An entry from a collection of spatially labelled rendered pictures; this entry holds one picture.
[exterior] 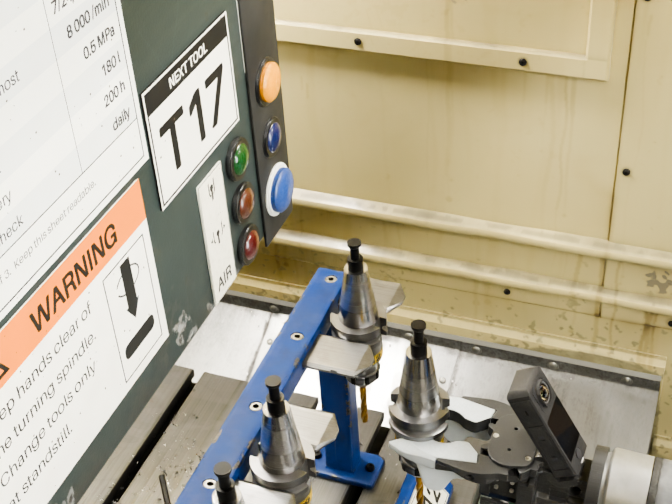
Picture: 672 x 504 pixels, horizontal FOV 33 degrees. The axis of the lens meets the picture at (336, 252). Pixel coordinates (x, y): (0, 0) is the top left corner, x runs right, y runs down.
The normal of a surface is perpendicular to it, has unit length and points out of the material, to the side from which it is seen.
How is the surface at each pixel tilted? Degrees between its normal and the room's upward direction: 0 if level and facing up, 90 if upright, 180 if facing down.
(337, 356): 0
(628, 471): 18
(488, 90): 90
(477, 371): 25
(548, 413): 60
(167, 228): 90
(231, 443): 0
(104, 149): 90
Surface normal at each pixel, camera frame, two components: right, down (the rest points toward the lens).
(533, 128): -0.35, 0.58
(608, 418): -0.19, -0.48
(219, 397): -0.05, -0.80
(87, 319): 0.94, 0.17
